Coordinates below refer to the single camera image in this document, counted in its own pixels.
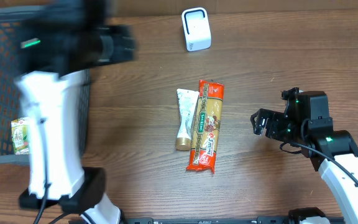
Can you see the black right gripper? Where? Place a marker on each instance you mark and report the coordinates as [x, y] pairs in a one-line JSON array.
[[275, 119]]

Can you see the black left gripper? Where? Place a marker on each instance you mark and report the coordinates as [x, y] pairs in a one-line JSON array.
[[120, 43]]

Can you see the spaghetti pack red ends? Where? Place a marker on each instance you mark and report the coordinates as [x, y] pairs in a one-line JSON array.
[[207, 126]]

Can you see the white tube gold cap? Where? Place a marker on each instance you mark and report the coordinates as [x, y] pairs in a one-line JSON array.
[[187, 102]]

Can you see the green snack packet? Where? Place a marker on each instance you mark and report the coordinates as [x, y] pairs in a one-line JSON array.
[[19, 133]]

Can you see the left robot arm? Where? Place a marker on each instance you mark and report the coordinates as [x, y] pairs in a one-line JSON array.
[[56, 46]]

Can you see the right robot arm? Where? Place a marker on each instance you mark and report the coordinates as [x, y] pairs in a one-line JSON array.
[[307, 125]]

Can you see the white barcode scanner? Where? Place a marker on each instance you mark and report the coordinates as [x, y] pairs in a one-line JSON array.
[[196, 29]]

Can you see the grey plastic shopping basket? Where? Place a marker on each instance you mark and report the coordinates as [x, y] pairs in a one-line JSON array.
[[10, 109]]

